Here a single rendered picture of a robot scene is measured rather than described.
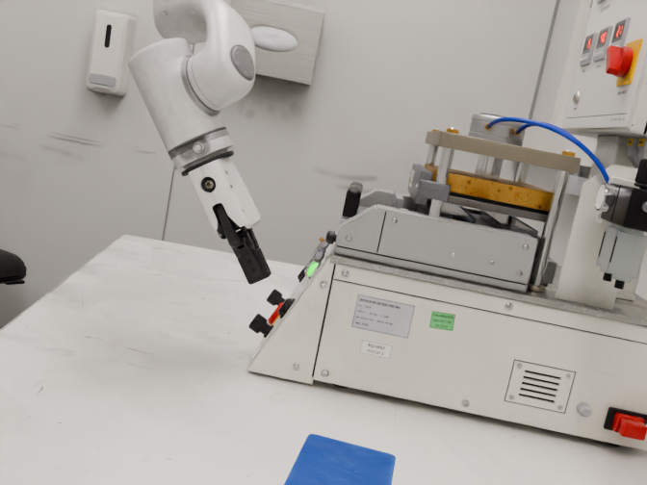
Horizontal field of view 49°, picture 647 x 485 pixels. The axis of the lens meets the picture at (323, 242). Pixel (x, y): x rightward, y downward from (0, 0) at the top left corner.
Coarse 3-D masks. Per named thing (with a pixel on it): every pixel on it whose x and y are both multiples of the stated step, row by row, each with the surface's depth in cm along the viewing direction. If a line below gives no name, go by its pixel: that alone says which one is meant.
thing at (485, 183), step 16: (480, 160) 104; (496, 160) 103; (432, 176) 96; (464, 176) 95; (480, 176) 104; (496, 176) 104; (464, 192) 96; (480, 192) 96; (496, 192) 95; (512, 192) 95; (528, 192) 95; (544, 192) 95; (480, 208) 96; (496, 208) 96; (512, 208) 96; (528, 208) 96; (544, 208) 95
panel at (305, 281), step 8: (320, 240) 120; (328, 248) 108; (328, 256) 94; (320, 264) 96; (312, 272) 96; (304, 280) 111; (312, 280) 94; (296, 288) 122; (304, 288) 95; (296, 296) 101; (288, 312) 95; (280, 320) 96; (272, 328) 101; (264, 344) 96; (256, 352) 97
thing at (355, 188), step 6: (354, 186) 105; (360, 186) 108; (348, 192) 100; (354, 192) 100; (360, 192) 100; (348, 198) 100; (354, 198) 100; (348, 204) 100; (354, 204) 100; (348, 210) 100; (354, 210) 100; (348, 216) 100
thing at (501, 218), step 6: (492, 216) 107; (498, 216) 110; (504, 216) 112; (510, 216) 114; (498, 222) 98; (504, 222) 100; (510, 222) 102; (516, 222) 104; (522, 222) 106; (528, 228) 98
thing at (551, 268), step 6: (396, 192) 108; (396, 198) 101; (402, 198) 100; (396, 204) 99; (402, 204) 100; (360, 210) 112; (342, 216) 101; (534, 258) 96; (552, 264) 96; (546, 270) 96; (552, 270) 96; (546, 276) 96; (552, 276) 96; (546, 282) 96; (552, 282) 96
